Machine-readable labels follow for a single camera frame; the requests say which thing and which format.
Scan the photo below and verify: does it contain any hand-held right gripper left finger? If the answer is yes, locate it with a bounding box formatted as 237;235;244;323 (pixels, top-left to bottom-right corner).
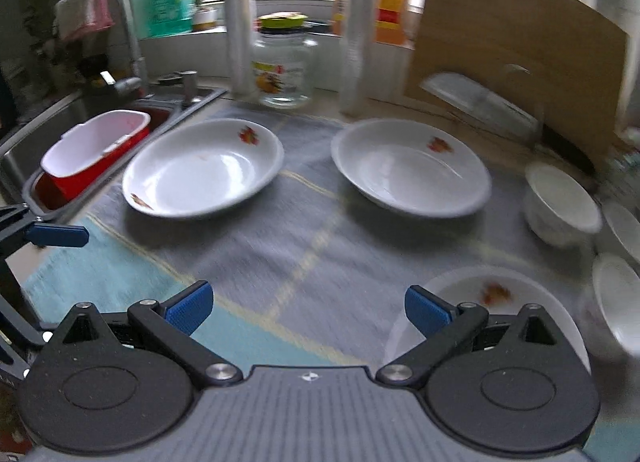
50;280;244;389

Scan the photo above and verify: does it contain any steel kitchen faucet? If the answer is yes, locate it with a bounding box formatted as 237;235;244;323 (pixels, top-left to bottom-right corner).
96;0;149;99

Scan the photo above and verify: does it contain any white ceramic bowl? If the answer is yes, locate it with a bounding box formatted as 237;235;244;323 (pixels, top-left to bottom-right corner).
591;254;640;359
523;163;603;247
597;201;640;264

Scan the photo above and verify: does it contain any steel cleaver knife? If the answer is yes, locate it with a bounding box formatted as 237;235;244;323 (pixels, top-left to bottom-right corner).
419;71;597;176

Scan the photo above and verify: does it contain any stainless steel sink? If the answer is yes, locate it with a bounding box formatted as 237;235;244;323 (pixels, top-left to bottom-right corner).
0;84;230;224

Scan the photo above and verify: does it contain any plastic wrap roll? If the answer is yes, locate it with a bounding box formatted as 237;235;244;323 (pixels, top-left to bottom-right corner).
222;0;258;98
339;0;384;116

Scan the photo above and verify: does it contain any white floral plate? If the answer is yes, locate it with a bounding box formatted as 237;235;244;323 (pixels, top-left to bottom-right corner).
330;118;493;219
123;118;285;220
384;265;592;375

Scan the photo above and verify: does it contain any steel soap dispenser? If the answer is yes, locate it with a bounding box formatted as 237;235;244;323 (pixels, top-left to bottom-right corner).
180;70;199;106

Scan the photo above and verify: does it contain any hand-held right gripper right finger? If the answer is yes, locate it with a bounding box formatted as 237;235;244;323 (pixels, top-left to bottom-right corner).
376;285;571;389

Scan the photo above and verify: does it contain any red and white colander basket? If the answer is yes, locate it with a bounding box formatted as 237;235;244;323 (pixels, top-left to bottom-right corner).
39;110;152;203

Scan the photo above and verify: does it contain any glass jar with green lid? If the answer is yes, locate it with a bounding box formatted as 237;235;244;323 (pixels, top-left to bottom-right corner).
251;13;320;109

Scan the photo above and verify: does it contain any small potted plant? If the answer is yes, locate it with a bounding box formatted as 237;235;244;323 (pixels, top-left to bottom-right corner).
192;0;219;33

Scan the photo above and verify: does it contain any grey and teal checked mat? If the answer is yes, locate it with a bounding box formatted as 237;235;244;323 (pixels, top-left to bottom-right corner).
22;102;640;462

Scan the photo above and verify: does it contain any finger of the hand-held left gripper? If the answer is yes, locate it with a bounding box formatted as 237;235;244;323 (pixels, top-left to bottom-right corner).
0;262;58;348
0;204;90;258

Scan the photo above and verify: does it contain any wooden cutting board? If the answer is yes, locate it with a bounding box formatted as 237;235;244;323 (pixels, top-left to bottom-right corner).
404;0;630;164

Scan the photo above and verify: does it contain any pink dish cloth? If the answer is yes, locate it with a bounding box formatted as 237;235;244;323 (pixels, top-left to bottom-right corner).
53;0;111;41

